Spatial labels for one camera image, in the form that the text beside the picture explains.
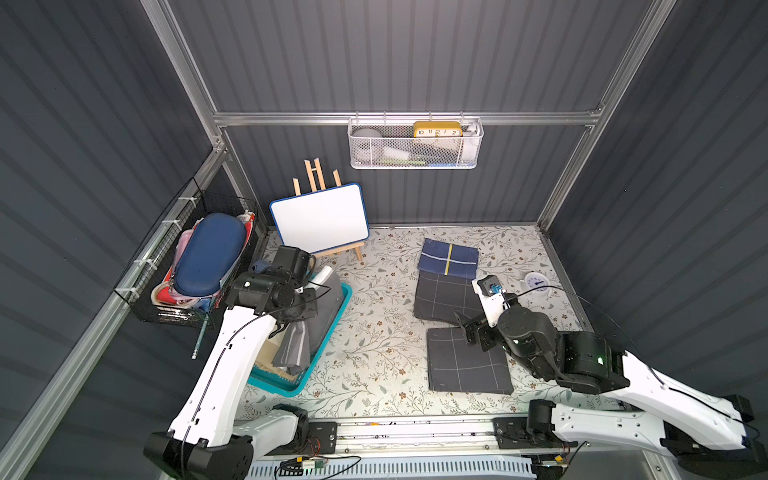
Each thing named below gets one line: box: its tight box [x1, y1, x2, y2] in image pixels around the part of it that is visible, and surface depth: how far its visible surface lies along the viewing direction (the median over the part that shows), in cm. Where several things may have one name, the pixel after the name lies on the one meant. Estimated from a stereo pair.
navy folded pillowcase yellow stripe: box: [418, 238, 479, 280], surface depth 111 cm
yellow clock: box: [413, 121, 463, 138], surface depth 90 cm
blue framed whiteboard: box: [269, 183, 370, 255], surface depth 98 cm
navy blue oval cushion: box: [173, 212, 247, 297], surface depth 69 cm
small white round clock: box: [524, 272, 550, 293], surface depth 103 cm
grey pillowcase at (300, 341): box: [272, 270, 344, 375], surface depth 71 cm
